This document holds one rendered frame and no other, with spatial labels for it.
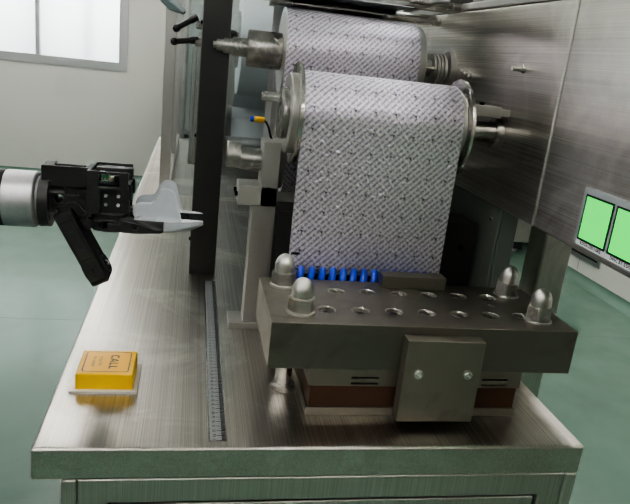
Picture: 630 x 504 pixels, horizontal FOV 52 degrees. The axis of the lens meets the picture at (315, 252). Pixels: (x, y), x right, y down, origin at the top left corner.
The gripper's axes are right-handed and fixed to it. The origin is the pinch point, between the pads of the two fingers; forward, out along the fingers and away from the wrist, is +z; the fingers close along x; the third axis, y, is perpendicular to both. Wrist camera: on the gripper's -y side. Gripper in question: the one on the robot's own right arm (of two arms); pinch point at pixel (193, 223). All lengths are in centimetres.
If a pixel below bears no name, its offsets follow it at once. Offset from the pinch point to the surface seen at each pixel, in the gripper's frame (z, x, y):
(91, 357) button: -12.2, -8.9, -16.6
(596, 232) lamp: 45, -25, 8
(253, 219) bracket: 9.2, 7.8, -0.8
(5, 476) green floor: -52, 94, -109
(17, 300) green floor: -83, 238, -109
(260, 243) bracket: 10.6, 7.8, -4.6
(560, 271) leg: 66, 13, -8
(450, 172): 36.6, -0.3, 10.2
